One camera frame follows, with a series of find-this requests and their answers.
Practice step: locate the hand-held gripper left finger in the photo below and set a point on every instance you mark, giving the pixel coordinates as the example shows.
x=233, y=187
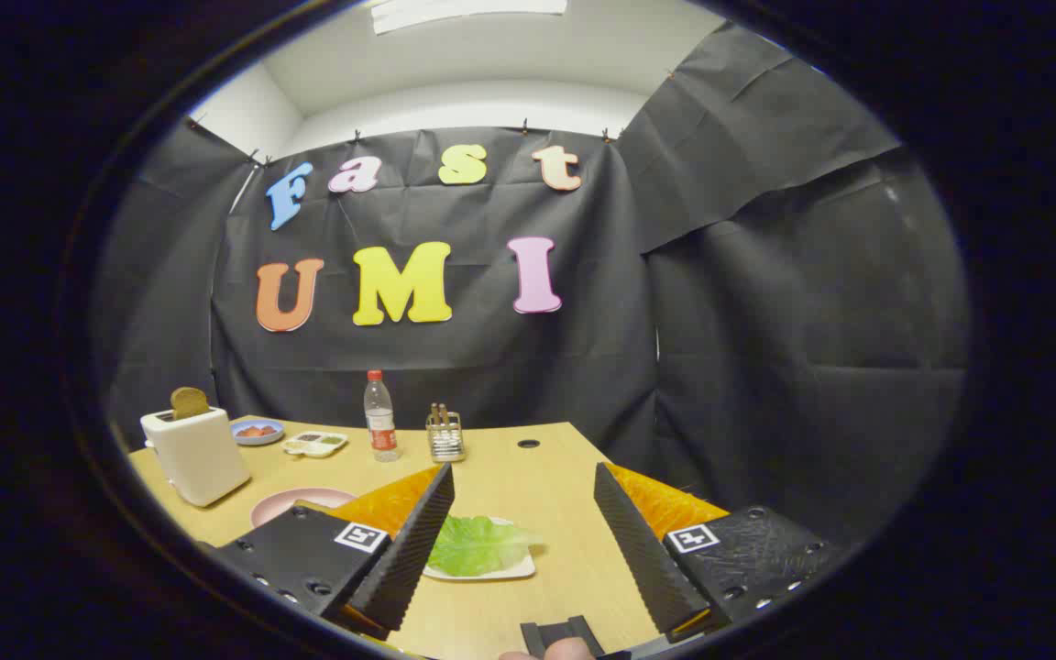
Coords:
x=418, y=541

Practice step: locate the green lettuce leaf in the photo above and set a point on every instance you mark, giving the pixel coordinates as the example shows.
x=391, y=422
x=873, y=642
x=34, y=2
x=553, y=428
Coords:
x=478, y=545

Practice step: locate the pink round plate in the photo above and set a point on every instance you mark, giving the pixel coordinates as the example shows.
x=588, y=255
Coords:
x=290, y=502

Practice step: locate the white toaster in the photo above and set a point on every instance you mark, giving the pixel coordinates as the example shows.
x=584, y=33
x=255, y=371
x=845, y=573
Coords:
x=203, y=458

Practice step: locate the red food pieces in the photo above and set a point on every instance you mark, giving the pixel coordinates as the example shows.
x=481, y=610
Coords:
x=258, y=430

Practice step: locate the white ceiling light panel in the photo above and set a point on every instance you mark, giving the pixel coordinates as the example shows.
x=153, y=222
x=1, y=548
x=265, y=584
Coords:
x=464, y=11

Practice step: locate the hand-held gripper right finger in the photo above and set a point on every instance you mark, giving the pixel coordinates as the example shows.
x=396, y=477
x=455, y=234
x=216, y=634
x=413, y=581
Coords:
x=643, y=550

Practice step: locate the white divided condiment tray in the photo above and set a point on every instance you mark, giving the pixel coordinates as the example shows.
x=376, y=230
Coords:
x=314, y=445

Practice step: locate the white square plate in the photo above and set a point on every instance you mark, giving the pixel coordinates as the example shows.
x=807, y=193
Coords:
x=514, y=570

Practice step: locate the clear water bottle red cap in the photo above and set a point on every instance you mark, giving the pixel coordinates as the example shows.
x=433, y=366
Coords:
x=381, y=422

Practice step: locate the blue plate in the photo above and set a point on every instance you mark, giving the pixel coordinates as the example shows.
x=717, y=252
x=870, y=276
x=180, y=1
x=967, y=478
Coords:
x=258, y=440

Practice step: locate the brown bread slice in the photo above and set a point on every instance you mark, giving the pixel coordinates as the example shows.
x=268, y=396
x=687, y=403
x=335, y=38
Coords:
x=189, y=403

